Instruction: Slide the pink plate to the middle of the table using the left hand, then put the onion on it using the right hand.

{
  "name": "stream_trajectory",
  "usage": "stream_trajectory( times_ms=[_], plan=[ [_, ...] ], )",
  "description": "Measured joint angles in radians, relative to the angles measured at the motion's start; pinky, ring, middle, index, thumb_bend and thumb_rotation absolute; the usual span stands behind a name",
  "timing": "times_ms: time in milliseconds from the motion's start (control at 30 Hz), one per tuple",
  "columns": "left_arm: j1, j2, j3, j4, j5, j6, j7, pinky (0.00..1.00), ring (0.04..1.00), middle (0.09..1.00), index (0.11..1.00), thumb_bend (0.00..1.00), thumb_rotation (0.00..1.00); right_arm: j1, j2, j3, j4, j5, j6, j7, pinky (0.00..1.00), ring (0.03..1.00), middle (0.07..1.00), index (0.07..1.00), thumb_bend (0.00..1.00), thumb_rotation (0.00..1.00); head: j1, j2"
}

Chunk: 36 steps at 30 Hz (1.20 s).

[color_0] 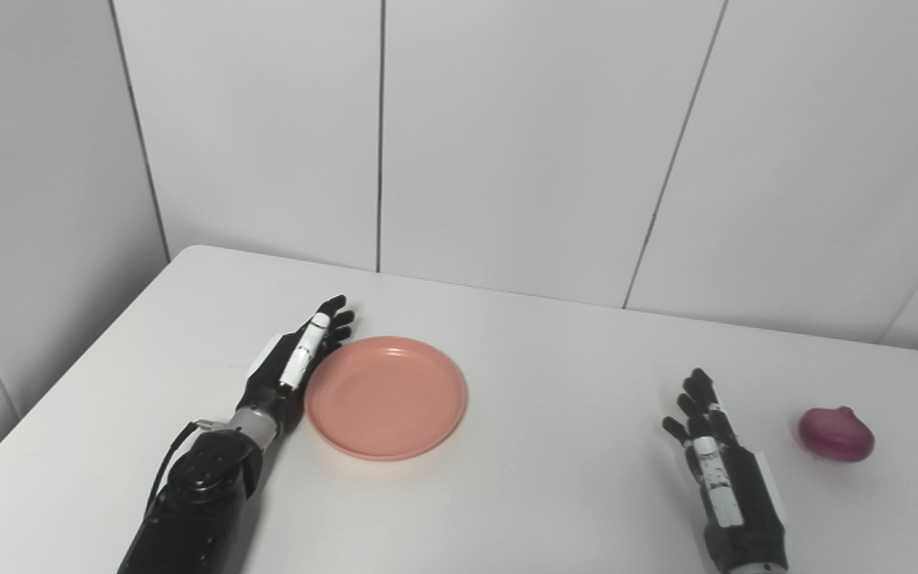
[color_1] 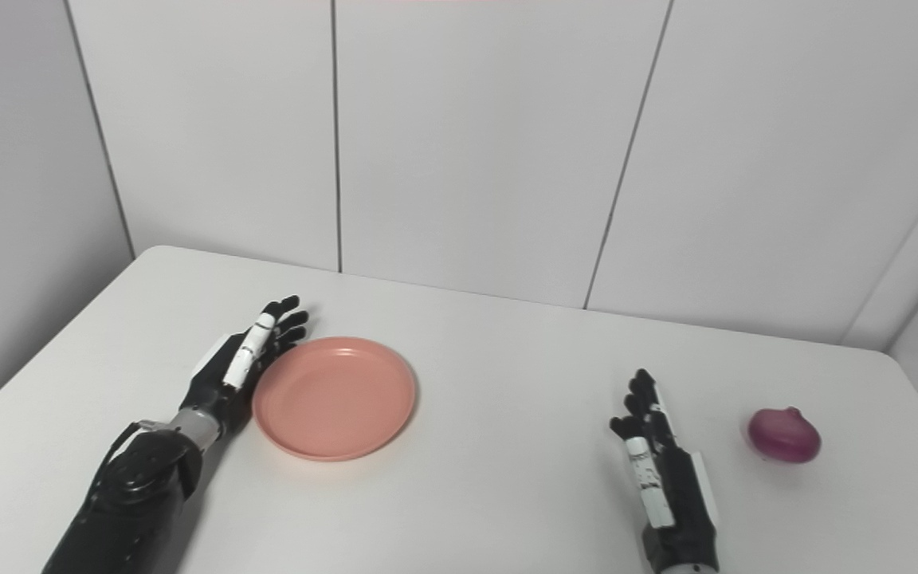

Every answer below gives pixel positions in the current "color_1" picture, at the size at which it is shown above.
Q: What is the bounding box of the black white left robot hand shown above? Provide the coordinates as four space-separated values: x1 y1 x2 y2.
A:
178 294 311 437

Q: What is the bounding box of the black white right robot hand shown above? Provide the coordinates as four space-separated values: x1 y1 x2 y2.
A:
608 368 722 573

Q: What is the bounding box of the pink round plate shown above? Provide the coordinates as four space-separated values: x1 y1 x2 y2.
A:
251 336 418 463

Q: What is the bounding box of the purple red onion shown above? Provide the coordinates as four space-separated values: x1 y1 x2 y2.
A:
747 406 823 465

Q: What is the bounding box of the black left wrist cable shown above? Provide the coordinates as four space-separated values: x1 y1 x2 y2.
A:
99 419 167 482

